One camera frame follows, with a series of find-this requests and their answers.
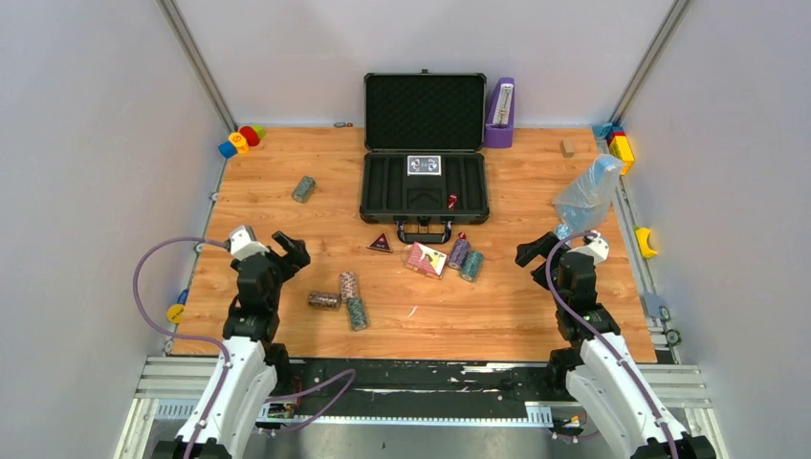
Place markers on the colourful toy brick stack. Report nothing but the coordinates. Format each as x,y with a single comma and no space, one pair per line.
617,142

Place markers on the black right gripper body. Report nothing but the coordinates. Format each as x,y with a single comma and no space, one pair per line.
542,249

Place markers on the red playing card deck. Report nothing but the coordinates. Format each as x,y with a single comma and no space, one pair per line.
425,260

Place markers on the brown poker chip stack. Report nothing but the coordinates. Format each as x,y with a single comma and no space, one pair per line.
324,300

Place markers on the clear plastic bag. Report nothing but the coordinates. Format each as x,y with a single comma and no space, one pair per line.
584,203

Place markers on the pink poker chip stack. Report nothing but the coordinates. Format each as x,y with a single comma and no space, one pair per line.
349,286

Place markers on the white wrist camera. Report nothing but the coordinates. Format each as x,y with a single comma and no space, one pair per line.
594,245
243,243

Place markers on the blue playing card deck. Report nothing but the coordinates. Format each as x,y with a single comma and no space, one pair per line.
424,165

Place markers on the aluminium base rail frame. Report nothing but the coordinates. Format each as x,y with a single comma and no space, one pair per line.
368,392

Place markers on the black triangular all-in button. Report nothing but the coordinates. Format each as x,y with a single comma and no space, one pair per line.
381,243

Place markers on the dark green poker chip stack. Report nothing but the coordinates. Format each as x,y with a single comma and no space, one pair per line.
358,318

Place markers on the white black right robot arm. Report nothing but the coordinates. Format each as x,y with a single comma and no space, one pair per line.
596,368

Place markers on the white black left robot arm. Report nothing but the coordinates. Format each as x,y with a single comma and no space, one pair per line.
250,362

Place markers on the yellow round tag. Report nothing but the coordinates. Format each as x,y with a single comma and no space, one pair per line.
174,313

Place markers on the purple metronome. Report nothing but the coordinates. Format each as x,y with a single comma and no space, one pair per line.
500,121

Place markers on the colourful round toy blocks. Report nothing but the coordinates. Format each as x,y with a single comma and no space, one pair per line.
242,140

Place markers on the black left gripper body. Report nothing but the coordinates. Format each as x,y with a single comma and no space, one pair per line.
276,258

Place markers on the purple poker chip stack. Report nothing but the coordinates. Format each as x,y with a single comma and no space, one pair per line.
458,253

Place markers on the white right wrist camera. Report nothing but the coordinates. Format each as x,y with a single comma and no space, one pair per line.
594,245

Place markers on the grey-green poker chip stack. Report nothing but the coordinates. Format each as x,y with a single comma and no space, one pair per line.
304,189

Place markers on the small wooden block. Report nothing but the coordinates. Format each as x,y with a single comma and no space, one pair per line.
567,148

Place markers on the light blue poker chip stack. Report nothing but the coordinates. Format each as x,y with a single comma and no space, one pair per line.
562,231

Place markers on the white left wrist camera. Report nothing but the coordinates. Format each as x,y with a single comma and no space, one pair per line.
243,243

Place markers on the black poker set case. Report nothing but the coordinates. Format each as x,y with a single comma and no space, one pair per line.
424,114

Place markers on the yellow curved toy piece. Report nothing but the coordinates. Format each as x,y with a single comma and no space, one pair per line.
643,236

